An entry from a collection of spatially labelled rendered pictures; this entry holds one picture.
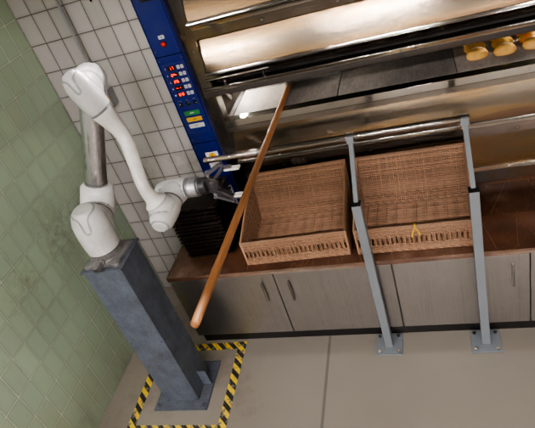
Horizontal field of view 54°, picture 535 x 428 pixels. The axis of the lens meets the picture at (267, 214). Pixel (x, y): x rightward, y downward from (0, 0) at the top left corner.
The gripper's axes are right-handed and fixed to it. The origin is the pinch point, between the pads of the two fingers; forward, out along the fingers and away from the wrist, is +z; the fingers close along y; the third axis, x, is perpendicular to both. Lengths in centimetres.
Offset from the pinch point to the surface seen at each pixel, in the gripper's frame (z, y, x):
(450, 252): 80, 61, -12
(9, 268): -116, 13, 29
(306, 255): 11, 58, -15
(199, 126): -41, 0, -61
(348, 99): 40, 2, -65
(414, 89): 72, 3, -65
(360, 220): 45, 32, -5
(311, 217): 9, 60, -48
